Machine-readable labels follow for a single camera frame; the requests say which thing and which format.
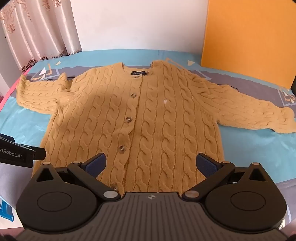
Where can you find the pink embroidered curtain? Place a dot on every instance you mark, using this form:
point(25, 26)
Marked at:
point(39, 30)

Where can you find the blue and grey bed sheet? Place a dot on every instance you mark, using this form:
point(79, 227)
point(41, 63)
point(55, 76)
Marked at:
point(245, 153)

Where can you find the blue object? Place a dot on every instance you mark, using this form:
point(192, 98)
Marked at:
point(4, 209)

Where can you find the orange board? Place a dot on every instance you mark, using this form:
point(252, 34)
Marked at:
point(249, 37)

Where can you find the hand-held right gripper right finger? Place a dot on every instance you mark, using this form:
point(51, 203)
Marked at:
point(205, 166)

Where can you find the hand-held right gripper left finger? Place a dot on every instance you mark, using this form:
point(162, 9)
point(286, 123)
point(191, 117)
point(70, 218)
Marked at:
point(97, 165)

